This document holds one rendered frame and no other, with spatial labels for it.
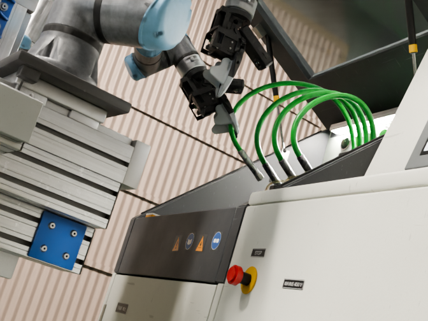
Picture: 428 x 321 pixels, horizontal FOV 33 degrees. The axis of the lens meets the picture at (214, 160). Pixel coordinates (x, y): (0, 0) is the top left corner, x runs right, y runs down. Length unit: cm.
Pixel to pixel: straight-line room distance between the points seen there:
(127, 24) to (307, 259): 52
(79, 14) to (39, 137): 24
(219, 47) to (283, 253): 61
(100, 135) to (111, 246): 263
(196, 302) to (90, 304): 246
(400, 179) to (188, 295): 64
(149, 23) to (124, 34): 6
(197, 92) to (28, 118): 83
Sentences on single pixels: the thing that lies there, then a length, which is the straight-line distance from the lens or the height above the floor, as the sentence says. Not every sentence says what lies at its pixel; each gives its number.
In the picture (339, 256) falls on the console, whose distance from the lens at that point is 111.
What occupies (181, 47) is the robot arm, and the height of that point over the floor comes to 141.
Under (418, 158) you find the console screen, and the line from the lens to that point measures 147.
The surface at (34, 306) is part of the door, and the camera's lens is 380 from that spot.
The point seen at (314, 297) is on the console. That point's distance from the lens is 113.
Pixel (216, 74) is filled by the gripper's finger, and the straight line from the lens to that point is 168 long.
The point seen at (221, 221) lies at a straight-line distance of 150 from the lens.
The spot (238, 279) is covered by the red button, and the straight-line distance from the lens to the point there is 129.
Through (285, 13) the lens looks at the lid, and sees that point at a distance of 223.
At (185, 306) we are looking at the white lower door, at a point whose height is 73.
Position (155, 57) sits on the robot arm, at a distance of 187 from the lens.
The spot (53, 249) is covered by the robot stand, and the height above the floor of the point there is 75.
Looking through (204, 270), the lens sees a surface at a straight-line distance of 150.
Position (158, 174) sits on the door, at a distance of 407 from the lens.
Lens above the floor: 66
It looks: 14 degrees up
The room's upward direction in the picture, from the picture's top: 17 degrees clockwise
